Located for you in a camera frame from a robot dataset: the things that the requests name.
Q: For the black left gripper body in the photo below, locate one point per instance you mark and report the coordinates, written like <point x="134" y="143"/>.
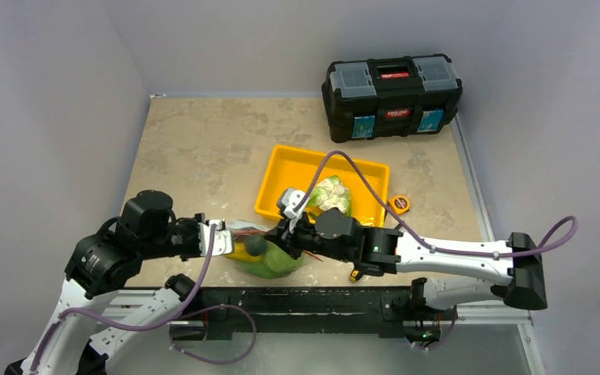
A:
<point x="186" y="231"/>

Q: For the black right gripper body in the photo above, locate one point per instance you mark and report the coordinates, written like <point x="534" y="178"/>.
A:
<point x="284" y="237"/>

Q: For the dark green avocado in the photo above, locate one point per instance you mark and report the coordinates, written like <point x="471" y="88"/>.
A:
<point x="256" y="245"/>

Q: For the green cabbage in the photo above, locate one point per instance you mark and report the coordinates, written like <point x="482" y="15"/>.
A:
<point x="274" y="264"/>

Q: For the clear orange zip bag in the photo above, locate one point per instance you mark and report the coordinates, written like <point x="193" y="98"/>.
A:
<point x="242" y="229"/>

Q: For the yellow banana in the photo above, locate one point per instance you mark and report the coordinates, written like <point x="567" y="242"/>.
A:
<point x="240" y="254"/>

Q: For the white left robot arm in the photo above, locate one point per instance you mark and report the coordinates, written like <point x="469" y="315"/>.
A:
<point x="78" y="339"/>

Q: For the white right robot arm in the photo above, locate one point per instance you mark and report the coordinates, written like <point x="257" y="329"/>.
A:
<point x="477" y="271"/>

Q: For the white cauliflower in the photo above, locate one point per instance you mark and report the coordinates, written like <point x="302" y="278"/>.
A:
<point x="331" y="193"/>

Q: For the yellow black screwdriver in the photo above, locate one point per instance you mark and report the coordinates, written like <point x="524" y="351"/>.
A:
<point x="355" y="275"/>

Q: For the yellow plastic tray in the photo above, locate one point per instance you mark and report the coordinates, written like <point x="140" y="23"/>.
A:
<point x="291" y="167"/>

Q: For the black plastic toolbox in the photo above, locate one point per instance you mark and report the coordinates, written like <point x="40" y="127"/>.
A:
<point x="376" y="98"/>

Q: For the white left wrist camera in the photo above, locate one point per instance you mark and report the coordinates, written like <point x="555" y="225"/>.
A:
<point x="215" y="238"/>

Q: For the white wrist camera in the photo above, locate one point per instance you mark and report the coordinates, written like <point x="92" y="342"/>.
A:
<point x="291" y="205"/>
<point x="215" y="238"/>

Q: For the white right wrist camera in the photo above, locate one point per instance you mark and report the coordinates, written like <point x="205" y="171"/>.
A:
<point x="291" y="205"/>

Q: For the black metal base frame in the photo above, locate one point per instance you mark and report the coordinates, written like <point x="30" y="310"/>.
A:
<point x="388" y="312"/>

